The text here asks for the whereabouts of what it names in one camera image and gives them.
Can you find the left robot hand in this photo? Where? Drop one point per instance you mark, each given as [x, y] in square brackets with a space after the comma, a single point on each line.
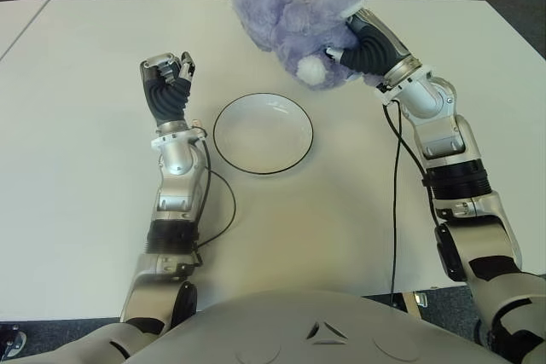
[166, 99]

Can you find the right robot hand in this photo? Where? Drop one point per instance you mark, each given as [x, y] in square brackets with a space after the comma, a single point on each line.
[375, 53]

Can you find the purple plush rabbit doll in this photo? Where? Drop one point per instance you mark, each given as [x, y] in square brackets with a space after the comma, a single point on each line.
[281, 19]

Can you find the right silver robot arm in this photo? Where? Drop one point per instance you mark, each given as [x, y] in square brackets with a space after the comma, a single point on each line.
[452, 159]

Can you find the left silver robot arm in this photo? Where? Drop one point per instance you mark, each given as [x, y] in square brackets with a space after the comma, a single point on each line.
[175, 185]

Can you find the white plate with black rim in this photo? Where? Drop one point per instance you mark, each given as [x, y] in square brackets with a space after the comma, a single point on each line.
[262, 134]

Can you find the metal table leg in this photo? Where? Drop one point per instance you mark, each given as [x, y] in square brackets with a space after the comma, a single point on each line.
[411, 302]

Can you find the grey robot torso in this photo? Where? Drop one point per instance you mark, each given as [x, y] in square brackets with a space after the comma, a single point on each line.
[298, 330]

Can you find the grey stand foot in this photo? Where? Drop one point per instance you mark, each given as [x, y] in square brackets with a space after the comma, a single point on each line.
[13, 340]

